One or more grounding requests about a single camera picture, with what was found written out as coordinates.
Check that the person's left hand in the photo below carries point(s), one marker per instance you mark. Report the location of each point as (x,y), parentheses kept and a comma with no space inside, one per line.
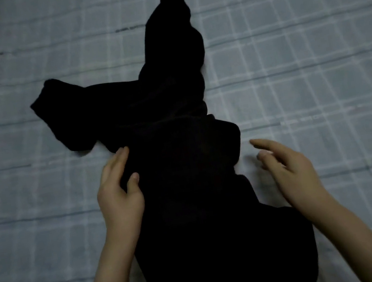
(120,207)

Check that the person's right hand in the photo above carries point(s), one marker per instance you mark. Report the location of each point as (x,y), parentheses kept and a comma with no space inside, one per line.
(297,177)

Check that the black hoodie with white lettering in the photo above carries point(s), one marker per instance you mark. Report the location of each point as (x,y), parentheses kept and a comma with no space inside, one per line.
(180,147)

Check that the bed with blue plaid sheet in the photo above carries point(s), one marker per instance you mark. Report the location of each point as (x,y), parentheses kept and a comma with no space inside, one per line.
(299,56)

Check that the person's right forearm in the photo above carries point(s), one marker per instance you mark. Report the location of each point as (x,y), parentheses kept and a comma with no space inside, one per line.
(363,244)

